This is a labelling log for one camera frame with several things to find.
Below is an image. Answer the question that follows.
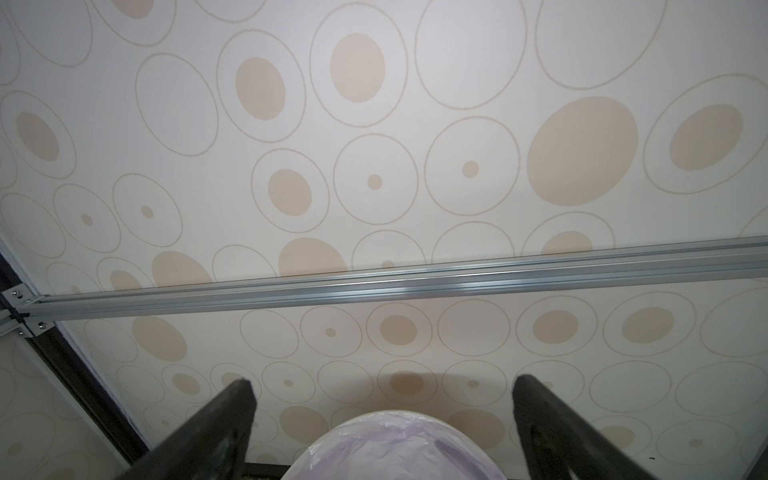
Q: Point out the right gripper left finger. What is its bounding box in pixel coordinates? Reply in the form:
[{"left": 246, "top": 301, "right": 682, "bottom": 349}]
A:
[{"left": 120, "top": 379, "right": 257, "bottom": 480}]

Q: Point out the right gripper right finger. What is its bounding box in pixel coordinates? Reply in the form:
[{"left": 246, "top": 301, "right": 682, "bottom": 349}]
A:
[{"left": 512, "top": 374, "right": 652, "bottom": 479}]

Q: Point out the pink bin liner bag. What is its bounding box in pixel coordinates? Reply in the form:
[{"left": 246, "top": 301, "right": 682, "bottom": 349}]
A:
[{"left": 283, "top": 410, "right": 505, "bottom": 480}]

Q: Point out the black frame post left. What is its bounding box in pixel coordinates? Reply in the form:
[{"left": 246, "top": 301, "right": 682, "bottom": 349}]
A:
[{"left": 1, "top": 259, "right": 149, "bottom": 465}]

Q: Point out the back aluminium rail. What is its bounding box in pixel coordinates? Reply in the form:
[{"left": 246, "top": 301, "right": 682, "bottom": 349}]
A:
[{"left": 1, "top": 236, "right": 767, "bottom": 337}]

